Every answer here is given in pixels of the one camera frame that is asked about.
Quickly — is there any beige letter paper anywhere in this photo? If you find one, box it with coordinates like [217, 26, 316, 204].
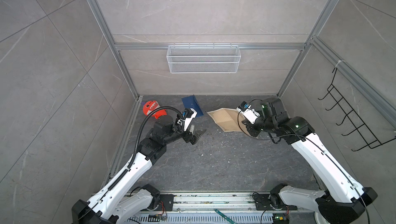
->
[207, 108, 247, 133]

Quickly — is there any black wire hook rack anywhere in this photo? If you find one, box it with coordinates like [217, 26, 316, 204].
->
[318, 68, 396, 152]

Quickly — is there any white wire basket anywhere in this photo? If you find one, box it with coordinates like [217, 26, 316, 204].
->
[166, 45, 241, 74]

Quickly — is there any red plush toy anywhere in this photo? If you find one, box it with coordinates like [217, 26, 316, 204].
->
[142, 100, 167, 119]

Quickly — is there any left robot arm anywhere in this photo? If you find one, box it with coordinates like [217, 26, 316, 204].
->
[72, 106, 205, 224]

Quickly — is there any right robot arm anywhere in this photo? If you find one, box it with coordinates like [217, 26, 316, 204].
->
[237, 98, 378, 224]

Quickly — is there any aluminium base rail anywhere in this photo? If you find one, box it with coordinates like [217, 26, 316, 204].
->
[123, 192, 325, 224]

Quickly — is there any blue envelope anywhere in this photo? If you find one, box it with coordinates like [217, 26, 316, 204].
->
[182, 95, 204, 117]

